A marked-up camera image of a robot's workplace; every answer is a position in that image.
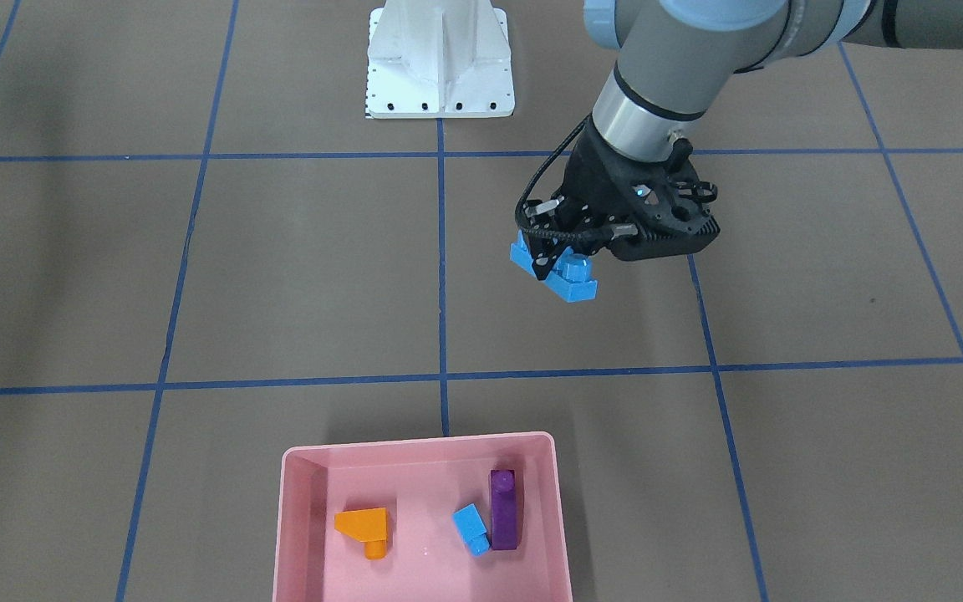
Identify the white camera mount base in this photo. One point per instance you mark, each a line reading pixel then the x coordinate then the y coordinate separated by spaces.
pixel 438 60

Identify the pink plastic box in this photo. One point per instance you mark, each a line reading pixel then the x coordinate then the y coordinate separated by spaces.
pixel 422 483

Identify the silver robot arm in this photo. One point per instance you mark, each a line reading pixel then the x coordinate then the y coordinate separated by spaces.
pixel 674 57

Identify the long blue toy block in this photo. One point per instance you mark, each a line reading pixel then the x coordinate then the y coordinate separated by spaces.
pixel 570 278

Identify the small blue toy block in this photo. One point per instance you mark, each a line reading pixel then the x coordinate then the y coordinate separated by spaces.
pixel 471 530

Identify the orange toy block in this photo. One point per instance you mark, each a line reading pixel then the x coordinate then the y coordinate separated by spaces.
pixel 369 527

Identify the purple toy block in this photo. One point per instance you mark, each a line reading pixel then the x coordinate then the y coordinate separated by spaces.
pixel 504 510

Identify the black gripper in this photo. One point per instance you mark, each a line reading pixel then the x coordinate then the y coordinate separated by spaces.
pixel 591 177

